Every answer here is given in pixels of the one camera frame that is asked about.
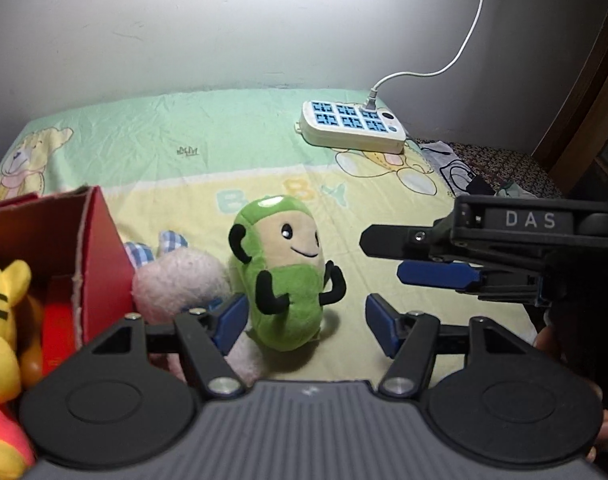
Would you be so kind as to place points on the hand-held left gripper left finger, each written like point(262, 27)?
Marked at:
point(231, 322)

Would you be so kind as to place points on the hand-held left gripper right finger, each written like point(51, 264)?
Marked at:
point(381, 325)

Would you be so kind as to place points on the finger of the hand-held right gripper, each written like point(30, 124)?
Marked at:
point(434, 275)
point(399, 240)

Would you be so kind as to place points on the green plush toy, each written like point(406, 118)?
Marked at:
point(284, 290)

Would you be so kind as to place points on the white plush with plaid ears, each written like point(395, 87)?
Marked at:
point(179, 285)

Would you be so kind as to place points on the red cardboard box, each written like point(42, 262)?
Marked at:
point(101, 270)

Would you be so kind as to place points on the dark patterned cloth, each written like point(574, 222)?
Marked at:
point(514, 160)

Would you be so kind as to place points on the light grey cloth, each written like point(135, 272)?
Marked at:
point(441, 160)

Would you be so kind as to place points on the white power strip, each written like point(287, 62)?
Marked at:
point(354, 135)

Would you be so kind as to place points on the printed bed sheet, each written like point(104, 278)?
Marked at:
point(184, 125)

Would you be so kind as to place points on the bright pink plush toy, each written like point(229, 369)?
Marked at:
point(4, 440)

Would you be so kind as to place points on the wooden door frame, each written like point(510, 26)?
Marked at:
point(584, 125)

